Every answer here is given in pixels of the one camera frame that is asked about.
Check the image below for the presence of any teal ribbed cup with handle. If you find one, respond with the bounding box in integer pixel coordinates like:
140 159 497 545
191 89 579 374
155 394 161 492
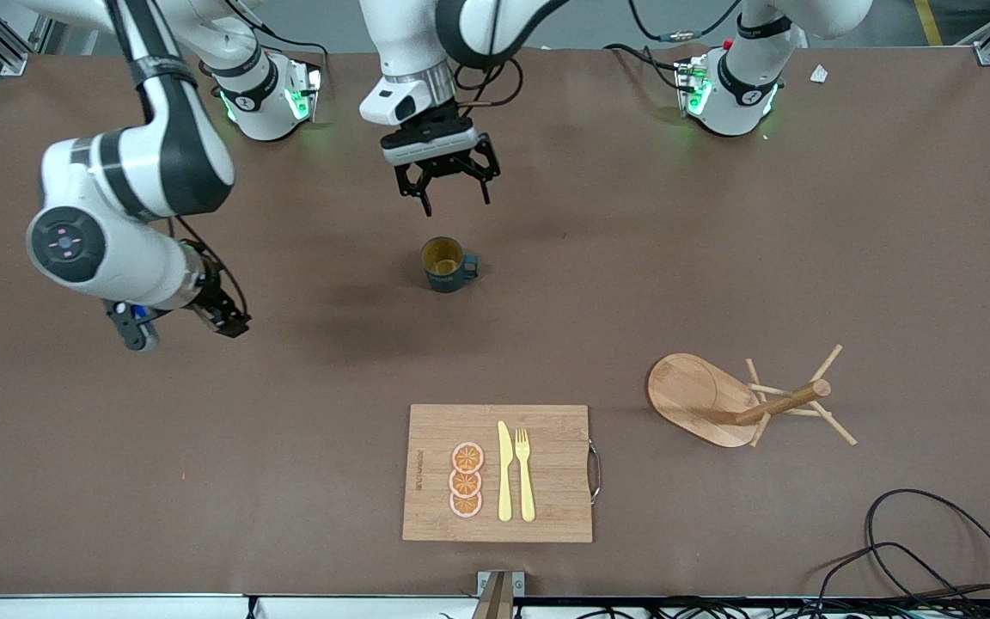
420 236 480 294

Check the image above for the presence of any yellow plastic knife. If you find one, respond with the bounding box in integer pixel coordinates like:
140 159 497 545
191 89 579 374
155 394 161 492
497 420 514 523

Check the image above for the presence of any wooden mug tree stand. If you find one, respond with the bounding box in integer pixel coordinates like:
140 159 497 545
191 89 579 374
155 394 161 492
646 344 859 450

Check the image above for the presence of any yellow plastic fork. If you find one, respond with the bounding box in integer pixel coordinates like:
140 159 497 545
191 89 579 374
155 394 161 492
515 428 537 523

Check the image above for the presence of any black right arm base cable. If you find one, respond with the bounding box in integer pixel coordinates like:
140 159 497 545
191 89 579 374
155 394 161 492
246 21 330 70

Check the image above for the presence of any black arm base cable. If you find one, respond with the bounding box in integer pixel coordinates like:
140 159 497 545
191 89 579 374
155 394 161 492
246 21 330 70
602 43 695 92

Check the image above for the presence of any black left arm base cable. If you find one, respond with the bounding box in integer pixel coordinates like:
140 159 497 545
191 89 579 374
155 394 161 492
602 43 695 92

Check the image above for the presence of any white table edge rail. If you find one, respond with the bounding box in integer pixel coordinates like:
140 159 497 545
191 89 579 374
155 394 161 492
0 593 479 619

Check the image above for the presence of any bamboo cutting board, metal handle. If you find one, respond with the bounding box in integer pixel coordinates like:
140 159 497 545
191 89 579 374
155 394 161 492
401 404 603 544

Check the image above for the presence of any metal table edge bracket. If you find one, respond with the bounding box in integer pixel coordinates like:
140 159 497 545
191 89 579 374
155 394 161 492
471 570 526 619

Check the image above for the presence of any black floor cable tangle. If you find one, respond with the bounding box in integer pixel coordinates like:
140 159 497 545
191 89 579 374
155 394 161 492
538 591 990 619

